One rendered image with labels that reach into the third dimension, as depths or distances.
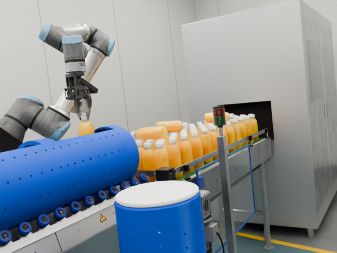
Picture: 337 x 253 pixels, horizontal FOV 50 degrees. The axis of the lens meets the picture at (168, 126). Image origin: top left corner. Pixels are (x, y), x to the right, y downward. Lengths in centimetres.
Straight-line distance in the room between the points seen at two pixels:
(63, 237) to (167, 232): 45
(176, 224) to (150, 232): 8
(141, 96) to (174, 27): 144
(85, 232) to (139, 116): 411
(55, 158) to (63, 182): 9
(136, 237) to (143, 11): 495
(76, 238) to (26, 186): 31
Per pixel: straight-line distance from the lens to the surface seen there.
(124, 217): 114
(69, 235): 143
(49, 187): 133
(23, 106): 226
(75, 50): 168
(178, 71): 619
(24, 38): 462
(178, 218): 111
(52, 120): 222
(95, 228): 151
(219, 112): 192
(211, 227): 180
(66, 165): 138
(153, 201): 111
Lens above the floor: 134
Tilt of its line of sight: 5 degrees down
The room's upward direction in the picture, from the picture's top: 6 degrees counter-clockwise
